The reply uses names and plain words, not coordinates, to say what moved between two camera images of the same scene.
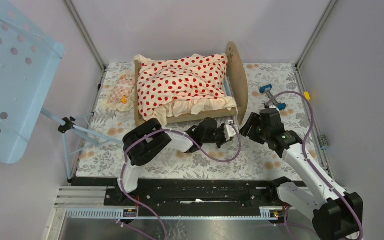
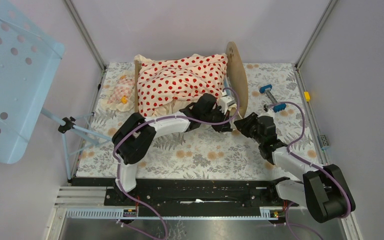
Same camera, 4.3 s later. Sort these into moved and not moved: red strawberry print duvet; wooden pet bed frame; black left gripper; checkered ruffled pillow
Moved: black left gripper
Not moved: wooden pet bed frame; red strawberry print duvet; checkered ruffled pillow
